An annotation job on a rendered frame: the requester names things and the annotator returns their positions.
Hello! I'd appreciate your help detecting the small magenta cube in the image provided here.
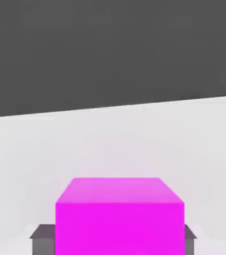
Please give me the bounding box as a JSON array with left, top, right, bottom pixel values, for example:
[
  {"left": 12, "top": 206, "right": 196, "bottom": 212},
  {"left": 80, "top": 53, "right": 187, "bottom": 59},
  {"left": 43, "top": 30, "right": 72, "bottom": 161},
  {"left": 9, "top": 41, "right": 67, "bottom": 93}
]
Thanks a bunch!
[{"left": 55, "top": 177, "right": 186, "bottom": 255}]

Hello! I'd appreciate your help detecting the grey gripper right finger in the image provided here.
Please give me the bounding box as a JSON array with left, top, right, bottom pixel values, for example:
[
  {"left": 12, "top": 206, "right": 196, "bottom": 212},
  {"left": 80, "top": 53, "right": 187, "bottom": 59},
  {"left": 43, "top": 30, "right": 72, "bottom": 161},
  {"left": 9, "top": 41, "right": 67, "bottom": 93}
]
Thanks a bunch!
[{"left": 184, "top": 223, "right": 209, "bottom": 255}]

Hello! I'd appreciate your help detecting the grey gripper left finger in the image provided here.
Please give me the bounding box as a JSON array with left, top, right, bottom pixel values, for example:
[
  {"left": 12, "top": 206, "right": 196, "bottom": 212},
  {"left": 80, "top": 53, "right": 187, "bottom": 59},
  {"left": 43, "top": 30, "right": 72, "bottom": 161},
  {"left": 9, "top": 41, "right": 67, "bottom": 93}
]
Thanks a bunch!
[{"left": 16, "top": 224, "right": 56, "bottom": 255}]

